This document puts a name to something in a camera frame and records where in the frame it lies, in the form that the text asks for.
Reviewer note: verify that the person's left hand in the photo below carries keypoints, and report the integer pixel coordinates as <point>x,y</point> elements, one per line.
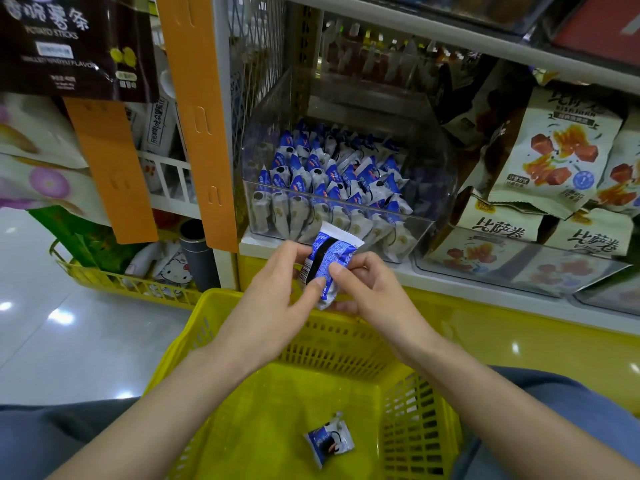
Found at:
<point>262,315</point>

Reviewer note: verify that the person's right hand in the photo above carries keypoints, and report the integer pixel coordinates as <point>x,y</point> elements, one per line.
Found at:
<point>380,305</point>

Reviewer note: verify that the yellow plastic shopping basket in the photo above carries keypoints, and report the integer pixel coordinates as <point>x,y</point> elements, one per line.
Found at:
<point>260,420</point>

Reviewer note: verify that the pile of blue snack packets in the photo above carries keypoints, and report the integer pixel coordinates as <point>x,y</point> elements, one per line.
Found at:
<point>330,175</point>

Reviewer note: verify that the person's left forearm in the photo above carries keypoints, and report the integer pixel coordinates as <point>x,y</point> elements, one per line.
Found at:
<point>150,430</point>

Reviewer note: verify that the person's right forearm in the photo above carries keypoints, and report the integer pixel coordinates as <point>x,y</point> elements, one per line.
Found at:
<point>525,425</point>

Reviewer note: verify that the yellow floor basket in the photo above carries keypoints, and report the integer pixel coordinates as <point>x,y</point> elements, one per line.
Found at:
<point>120,283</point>

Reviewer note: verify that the store shelf with yellow base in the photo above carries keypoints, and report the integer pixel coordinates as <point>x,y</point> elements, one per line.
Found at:
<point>540,345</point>

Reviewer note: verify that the green snack bags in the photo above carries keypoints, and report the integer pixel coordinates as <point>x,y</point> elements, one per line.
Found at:
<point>80,240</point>

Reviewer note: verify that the purple white snack bag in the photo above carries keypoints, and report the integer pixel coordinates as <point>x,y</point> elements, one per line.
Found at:
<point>35,130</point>
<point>45,187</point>

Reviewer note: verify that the dark grey cylinder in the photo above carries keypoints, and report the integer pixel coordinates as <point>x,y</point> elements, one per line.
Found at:
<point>200,255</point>

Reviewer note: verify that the white cartoon print packet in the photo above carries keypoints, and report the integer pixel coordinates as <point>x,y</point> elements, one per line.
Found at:
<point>172,267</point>

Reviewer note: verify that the clear plastic bin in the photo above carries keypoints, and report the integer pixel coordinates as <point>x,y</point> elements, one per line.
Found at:
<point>505,270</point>
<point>440,175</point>

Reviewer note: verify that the orange hanging strip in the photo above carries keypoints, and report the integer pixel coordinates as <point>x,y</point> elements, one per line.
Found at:
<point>110,170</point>

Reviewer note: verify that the white card packet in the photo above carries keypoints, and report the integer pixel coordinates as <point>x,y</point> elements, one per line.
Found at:
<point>160,125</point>

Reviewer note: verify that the row of fruit print bags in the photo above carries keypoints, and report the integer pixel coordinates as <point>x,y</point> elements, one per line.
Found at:
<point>560,145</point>

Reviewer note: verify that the row of small brown packets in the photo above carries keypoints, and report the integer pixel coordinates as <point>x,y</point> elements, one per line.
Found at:
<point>390,55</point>

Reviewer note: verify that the grey trousers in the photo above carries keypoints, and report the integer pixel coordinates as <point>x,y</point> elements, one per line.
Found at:
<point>45,440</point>

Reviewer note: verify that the black potato stick bag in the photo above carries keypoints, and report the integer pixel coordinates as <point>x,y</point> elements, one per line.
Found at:
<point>70,45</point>

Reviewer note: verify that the red price sign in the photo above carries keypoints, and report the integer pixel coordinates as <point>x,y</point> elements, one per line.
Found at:
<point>600,25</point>

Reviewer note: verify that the orange shelf post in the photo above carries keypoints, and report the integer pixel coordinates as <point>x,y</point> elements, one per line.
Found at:
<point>198,125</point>

